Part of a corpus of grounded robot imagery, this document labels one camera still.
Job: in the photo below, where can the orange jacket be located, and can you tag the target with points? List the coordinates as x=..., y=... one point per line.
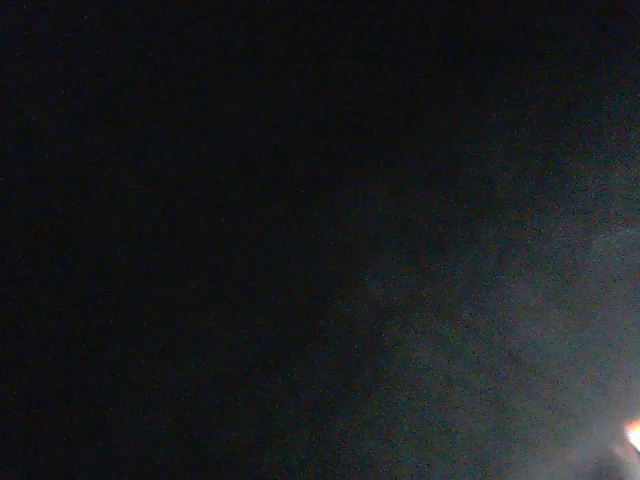
x=632, y=434

